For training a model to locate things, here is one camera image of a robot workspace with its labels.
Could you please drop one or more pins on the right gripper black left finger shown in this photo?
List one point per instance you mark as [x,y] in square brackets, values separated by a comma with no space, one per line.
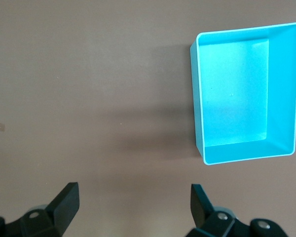
[61,212]

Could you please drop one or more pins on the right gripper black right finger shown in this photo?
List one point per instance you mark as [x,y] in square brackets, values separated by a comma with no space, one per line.
[204,212]

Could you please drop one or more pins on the blue plastic box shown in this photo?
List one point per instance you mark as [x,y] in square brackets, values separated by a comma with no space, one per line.
[232,93]

